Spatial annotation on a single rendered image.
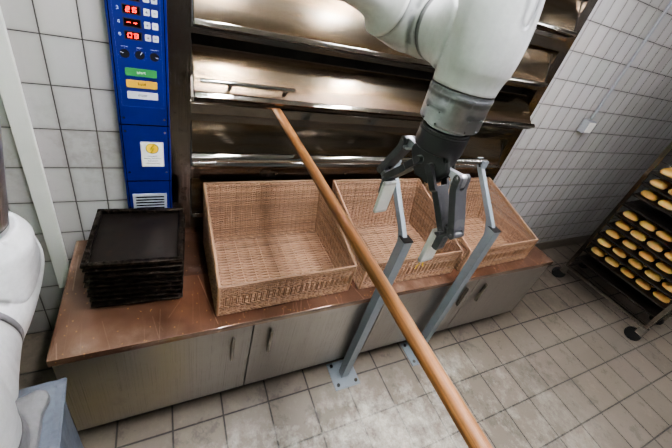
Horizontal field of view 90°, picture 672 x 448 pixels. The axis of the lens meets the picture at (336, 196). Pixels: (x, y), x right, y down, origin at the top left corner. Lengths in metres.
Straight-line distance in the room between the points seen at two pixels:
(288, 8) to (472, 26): 0.97
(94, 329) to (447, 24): 1.30
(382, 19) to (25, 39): 1.08
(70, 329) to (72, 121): 0.67
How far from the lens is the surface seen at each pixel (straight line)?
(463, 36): 0.47
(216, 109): 1.41
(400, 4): 0.55
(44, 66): 1.40
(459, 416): 0.63
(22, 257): 0.68
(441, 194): 0.55
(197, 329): 1.34
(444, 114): 0.49
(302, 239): 1.68
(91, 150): 1.50
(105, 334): 1.38
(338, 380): 1.97
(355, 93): 1.50
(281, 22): 1.35
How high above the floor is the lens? 1.69
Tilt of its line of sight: 32 degrees down
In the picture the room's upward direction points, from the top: 16 degrees clockwise
